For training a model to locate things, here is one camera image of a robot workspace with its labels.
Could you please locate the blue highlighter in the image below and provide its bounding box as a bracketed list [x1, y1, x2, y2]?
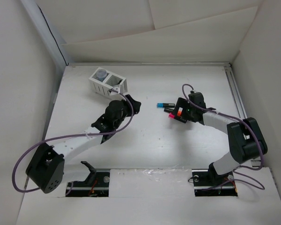
[156, 103, 176, 108]

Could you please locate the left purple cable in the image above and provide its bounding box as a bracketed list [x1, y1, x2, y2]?
[12, 89, 134, 193]

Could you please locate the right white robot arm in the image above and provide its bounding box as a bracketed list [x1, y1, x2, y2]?
[172, 91, 268, 185]

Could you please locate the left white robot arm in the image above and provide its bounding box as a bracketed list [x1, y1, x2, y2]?
[26, 95, 141, 194]

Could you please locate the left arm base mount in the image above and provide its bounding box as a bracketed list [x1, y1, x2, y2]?
[65, 161, 111, 197]

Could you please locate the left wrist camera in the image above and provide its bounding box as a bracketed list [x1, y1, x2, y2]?
[108, 85, 123, 96]

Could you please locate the purple cable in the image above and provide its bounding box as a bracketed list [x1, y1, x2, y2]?
[182, 83, 266, 190]
[12, 89, 134, 193]

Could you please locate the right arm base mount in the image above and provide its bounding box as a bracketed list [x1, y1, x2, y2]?
[188, 169, 238, 197]

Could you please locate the white two-compartment organizer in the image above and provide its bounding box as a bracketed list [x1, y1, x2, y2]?
[89, 67, 128, 100]

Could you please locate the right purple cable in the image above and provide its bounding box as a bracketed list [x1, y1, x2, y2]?
[182, 83, 266, 190]

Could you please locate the pink highlighter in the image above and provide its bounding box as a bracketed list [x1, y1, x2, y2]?
[169, 113, 187, 123]

